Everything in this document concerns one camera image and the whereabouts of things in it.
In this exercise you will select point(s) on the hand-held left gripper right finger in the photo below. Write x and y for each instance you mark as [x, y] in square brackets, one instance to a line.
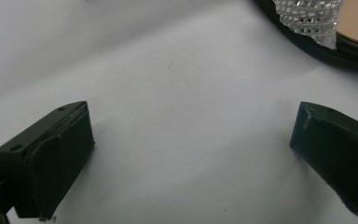
[338, 155]

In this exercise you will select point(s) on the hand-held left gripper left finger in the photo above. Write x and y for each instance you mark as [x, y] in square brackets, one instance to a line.
[52, 161]

